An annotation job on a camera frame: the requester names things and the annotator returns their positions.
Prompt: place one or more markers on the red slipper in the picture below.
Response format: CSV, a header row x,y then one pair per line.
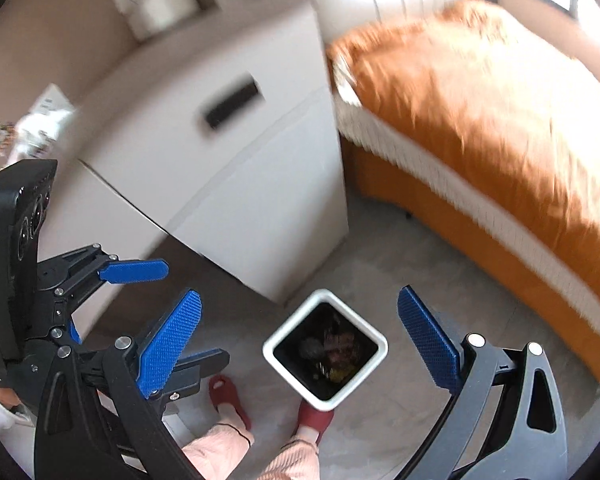
x,y
312,423
224,397

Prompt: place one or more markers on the orange bed blanket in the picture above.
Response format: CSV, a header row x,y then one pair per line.
x,y
491,137

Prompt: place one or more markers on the white tissue box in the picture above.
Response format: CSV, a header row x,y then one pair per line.
x,y
150,18

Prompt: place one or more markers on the right red slipper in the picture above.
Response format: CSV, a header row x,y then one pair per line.
x,y
312,423

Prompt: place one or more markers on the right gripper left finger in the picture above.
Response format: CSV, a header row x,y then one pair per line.
x,y
95,420

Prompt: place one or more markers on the white wall socket lower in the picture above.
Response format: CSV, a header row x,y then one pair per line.
x,y
51,108

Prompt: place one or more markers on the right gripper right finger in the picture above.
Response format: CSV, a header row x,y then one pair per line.
x,y
504,419

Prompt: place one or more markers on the white square trash bin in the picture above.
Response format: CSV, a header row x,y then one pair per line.
x,y
325,350

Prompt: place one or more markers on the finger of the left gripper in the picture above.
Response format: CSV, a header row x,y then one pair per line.
x,y
134,271
200,367

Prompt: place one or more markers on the left red slipper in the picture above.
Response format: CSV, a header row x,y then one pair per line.
x,y
224,397

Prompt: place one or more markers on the right pink trouser leg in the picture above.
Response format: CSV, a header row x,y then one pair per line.
x,y
297,460

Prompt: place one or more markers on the white drawer cabinet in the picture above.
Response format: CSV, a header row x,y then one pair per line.
x,y
220,135

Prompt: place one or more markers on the crumpled cream paper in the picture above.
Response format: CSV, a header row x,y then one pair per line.
x,y
36,133

